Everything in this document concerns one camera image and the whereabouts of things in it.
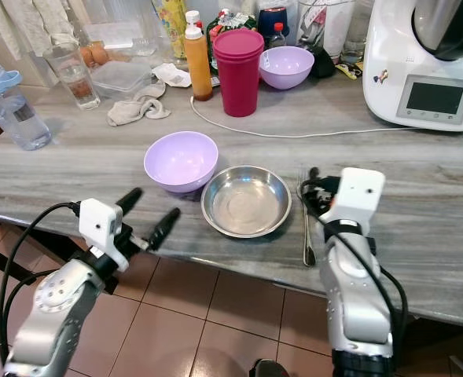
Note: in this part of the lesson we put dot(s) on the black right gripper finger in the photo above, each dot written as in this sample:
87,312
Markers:
313,175
308,200

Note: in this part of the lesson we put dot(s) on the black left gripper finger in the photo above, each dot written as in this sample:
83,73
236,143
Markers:
164,228
130,199

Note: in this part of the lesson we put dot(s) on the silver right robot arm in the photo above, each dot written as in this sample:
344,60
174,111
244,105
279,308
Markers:
357,290

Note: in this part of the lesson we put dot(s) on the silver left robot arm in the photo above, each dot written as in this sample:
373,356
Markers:
54,306

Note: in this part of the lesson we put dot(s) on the stainless steel fork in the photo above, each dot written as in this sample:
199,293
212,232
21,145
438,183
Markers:
306,239

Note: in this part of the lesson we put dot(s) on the empty lilac plastic bowl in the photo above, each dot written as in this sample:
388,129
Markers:
181,161

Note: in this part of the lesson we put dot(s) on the stainless steel plate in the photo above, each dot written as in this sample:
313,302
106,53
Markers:
245,203

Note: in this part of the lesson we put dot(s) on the crumpled grey cloth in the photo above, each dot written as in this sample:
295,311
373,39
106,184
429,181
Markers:
135,110

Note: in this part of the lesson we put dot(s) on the magenta plastic cup stack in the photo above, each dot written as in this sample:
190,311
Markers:
238,78

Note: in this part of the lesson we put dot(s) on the clear lidded plastic container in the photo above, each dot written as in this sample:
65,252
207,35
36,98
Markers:
119,77

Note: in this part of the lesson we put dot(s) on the crumpled white tissue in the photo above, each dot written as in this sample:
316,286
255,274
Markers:
171,75

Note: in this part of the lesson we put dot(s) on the clear drinking glass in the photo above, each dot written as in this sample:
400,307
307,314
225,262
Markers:
75,78

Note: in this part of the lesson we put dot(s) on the clear bottle with blue lid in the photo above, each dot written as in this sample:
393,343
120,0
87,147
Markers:
19,118

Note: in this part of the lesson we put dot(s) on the small red capped bottle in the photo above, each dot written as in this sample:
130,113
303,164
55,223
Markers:
277,35

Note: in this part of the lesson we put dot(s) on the brown egg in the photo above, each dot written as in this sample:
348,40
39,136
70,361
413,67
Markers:
97,55

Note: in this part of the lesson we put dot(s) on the orange sauce squeeze bottle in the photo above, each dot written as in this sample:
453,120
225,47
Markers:
197,67

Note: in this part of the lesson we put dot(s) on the tall clear glass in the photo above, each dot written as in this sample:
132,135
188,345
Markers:
357,31

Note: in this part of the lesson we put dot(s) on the white kitchen cooking machine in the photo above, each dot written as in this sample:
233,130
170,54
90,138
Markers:
392,47

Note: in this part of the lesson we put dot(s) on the large clear plastic box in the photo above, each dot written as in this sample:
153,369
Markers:
117,38

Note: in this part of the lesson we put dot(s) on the dark blue jar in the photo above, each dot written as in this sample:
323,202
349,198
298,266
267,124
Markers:
272,17

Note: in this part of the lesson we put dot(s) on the black robot foot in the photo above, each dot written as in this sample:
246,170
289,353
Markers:
269,369

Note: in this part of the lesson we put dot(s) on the green snack package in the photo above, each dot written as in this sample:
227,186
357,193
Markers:
219,23

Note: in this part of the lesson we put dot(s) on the yellow food package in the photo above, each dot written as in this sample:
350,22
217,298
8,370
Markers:
172,23

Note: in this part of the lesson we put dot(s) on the hanging patterned towel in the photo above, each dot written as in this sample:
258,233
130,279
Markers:
31,23

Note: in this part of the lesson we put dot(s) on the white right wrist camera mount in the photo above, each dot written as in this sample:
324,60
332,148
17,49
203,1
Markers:
361,192

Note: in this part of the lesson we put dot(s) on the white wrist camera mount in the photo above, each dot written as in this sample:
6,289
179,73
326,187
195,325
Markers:
100,222
361,192

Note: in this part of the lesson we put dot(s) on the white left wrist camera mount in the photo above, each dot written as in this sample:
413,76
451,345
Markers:
100,222

